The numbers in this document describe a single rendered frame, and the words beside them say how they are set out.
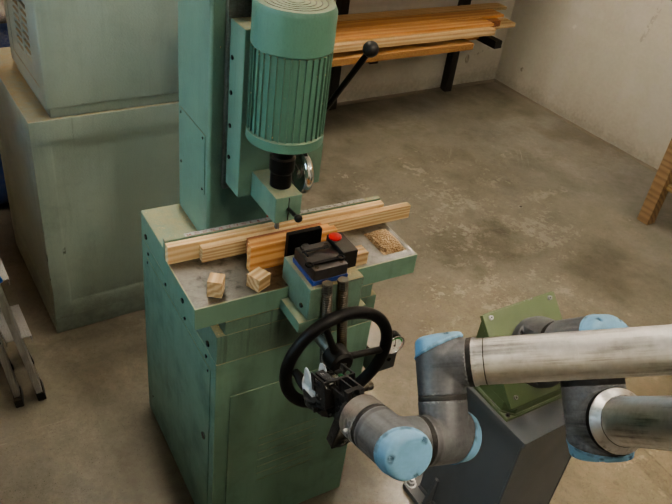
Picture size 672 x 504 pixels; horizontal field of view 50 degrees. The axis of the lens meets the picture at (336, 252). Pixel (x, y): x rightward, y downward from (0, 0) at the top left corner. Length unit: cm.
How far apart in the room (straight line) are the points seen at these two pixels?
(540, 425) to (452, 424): 71
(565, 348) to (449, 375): 21
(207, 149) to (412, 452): 93
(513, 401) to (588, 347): 67
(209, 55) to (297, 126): 29
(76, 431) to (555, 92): 397
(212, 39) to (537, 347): 97
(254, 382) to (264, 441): 25
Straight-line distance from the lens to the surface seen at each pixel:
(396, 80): 508
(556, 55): 533
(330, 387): 139
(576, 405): 181
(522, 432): 196
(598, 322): 180
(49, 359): 283
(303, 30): 146
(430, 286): 326
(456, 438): 132
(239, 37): 163
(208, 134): 178
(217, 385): 178
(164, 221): 205
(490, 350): 131
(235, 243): 173
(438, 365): 131
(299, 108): 153
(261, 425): 197
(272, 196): 167
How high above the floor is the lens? 193
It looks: 35 degrees down
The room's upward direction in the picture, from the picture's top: 8 degrees clockwise
